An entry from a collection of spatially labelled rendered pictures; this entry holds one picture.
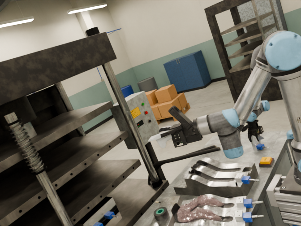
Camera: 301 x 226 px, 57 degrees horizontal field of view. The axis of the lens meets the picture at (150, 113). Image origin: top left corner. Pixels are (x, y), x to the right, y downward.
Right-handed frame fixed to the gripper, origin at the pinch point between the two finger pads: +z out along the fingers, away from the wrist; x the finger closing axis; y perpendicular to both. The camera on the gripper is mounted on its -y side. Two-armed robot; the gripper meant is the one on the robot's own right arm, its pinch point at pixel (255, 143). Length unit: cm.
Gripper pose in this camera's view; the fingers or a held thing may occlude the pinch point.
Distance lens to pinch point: 221.8
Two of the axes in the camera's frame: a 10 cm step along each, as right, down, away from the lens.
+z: 3.7, 9.0, 2.2
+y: 4.7, 0.3, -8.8
